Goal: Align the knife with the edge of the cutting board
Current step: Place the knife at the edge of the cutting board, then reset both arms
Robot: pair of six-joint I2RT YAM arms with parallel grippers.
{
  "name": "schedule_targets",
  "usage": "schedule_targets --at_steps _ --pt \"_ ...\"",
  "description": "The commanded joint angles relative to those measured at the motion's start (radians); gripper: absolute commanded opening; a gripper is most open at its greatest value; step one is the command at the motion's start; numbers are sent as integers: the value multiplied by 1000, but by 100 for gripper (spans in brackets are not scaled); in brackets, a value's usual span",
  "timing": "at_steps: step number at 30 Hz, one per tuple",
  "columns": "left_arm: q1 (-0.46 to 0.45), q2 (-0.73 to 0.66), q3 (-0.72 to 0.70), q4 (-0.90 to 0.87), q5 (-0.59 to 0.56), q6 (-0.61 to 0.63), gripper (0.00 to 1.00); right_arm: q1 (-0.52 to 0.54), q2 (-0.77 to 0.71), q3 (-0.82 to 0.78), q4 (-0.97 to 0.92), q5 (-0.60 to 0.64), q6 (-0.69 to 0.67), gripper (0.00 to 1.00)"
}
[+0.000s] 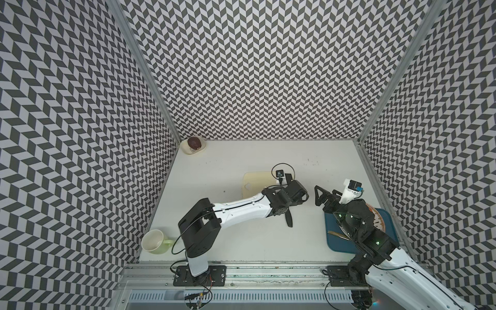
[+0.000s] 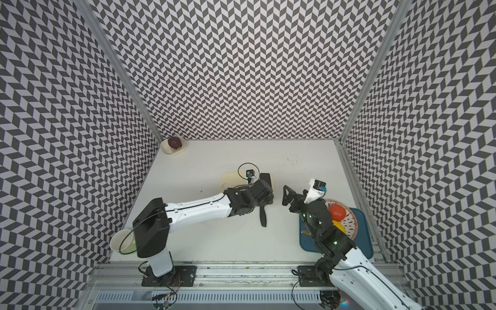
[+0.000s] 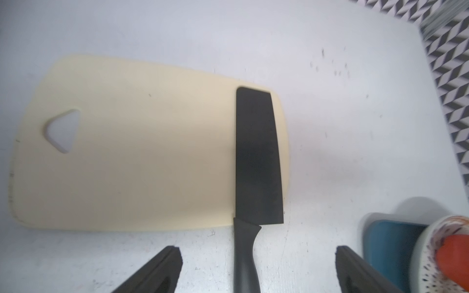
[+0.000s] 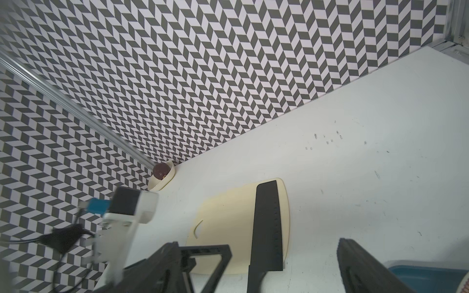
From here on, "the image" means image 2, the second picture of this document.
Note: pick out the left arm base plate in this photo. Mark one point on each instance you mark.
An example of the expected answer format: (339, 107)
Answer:
(183, 276)

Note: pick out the black kitchen knife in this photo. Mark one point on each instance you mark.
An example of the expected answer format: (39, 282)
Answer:
(263, 217)

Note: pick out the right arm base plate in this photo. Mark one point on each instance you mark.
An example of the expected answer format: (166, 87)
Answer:
(310, 276)

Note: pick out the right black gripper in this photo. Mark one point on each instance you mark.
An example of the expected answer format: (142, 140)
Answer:
(292, 196)

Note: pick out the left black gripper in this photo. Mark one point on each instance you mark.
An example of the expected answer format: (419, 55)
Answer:
(266, 201)

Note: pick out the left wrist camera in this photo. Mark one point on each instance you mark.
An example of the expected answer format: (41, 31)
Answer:
(250, 176)

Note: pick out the aluminium rail frame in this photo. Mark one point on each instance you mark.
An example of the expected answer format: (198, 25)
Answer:
(218, 285)

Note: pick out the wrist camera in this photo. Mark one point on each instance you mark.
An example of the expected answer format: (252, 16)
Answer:
(250, 176)
(317, 190)

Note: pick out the yellow fruit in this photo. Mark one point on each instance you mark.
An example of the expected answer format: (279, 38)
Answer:
(339, 226)

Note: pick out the patterned round plate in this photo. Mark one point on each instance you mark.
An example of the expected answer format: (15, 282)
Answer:
(350, 222)

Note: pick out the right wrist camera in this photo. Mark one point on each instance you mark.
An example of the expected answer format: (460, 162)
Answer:
(317, 190)

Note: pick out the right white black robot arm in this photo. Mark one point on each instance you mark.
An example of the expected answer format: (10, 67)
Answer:
(343, 264)

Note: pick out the cream plastic cutting board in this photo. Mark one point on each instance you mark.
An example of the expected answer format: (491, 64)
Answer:
(234, 180)

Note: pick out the teal placemat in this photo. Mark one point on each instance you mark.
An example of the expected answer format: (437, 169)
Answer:
(362, 240)

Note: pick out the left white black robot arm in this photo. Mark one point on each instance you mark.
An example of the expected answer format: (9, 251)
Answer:
(152, 226)

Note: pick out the cream small bowl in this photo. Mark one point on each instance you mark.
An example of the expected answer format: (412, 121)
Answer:
(166, 149)

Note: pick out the dark red round fruit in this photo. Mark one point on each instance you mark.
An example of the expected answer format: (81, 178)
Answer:
(175, 143)

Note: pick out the red tomato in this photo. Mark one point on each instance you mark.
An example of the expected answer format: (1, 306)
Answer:
(338, 212)

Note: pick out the light green mug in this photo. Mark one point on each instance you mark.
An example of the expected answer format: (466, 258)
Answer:
(123, 242)

